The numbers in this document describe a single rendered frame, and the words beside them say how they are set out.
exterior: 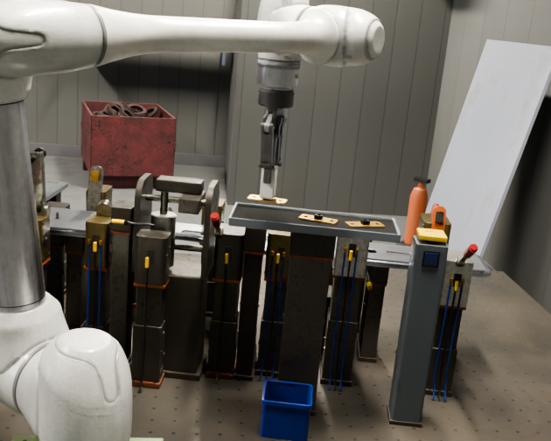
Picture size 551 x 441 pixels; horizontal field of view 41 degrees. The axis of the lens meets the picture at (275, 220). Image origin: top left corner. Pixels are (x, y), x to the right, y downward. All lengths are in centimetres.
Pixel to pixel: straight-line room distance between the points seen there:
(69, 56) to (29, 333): 51
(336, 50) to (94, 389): 73
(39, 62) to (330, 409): 107
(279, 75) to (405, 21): 476
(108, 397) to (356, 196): 521
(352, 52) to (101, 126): 514
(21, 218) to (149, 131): 517
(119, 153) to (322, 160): 174
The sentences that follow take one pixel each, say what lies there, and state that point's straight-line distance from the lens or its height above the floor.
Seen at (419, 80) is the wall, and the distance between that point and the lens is 632.
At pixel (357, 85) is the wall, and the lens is 620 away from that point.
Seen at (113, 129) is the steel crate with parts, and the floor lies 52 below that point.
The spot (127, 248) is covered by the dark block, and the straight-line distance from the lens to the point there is 181.
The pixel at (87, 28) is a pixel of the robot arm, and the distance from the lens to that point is 119.
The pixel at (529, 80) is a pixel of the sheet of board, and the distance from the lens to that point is 413.
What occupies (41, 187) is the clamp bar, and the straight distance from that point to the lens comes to 192.
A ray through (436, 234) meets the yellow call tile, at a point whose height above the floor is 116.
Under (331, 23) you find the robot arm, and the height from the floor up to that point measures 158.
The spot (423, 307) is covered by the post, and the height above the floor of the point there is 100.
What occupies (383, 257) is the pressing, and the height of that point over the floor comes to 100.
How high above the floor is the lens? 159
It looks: 16 degrees down
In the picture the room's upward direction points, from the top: 5 degrees clockwise
